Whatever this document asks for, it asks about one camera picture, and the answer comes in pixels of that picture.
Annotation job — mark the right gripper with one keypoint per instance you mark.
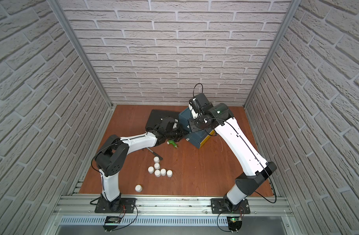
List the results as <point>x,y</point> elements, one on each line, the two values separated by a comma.
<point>193,128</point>

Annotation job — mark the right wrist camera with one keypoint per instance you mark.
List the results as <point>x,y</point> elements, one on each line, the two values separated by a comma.
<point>199,105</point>

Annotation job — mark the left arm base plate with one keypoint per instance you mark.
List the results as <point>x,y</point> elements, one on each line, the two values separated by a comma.
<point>117,206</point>

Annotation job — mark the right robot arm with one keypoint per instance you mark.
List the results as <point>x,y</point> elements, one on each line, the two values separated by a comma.
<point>256,169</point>

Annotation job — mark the green plastic faucet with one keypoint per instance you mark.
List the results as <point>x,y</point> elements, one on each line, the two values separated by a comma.
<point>170,142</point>

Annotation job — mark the small claw hammer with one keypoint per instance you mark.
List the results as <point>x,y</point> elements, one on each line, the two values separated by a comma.
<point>155,154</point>

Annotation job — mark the right controller board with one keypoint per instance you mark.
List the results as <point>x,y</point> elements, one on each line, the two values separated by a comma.
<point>234,223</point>

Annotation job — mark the black plastic tool case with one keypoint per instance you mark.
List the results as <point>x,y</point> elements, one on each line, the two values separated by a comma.
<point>156,117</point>

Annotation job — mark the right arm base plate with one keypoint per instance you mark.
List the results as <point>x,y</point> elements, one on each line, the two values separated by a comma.
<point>221,205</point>

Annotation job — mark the controller board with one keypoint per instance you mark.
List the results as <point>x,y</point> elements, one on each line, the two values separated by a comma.
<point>112,222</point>
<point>234,223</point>

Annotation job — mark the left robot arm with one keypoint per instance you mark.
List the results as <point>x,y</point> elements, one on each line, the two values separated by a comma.
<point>112,155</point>

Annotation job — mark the teal drawer cabinet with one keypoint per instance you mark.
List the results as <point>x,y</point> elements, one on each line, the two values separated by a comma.
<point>197,138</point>

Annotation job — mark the left controller board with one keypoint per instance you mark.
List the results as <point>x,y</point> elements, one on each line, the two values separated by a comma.
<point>112,222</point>

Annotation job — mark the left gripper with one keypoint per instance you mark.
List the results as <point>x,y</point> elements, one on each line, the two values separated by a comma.
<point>173,132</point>

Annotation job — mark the aluminium front rail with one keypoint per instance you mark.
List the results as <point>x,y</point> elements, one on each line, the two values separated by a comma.
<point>79,204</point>

